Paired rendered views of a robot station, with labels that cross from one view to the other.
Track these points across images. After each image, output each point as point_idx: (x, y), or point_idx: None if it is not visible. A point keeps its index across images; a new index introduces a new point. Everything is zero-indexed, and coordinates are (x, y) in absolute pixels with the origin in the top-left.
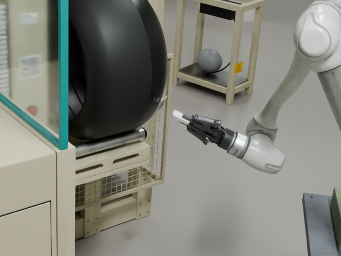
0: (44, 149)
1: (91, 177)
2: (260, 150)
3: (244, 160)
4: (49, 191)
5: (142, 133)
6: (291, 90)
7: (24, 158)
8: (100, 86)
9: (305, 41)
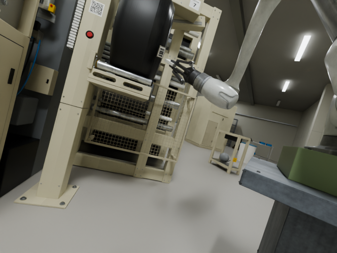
0: None
1: (105, 83)
2: (217, 81)
3: (203, 90)
4: None
5: (150, 80)
6: (253, 31)
7: None
8: (119, 8)
9: None
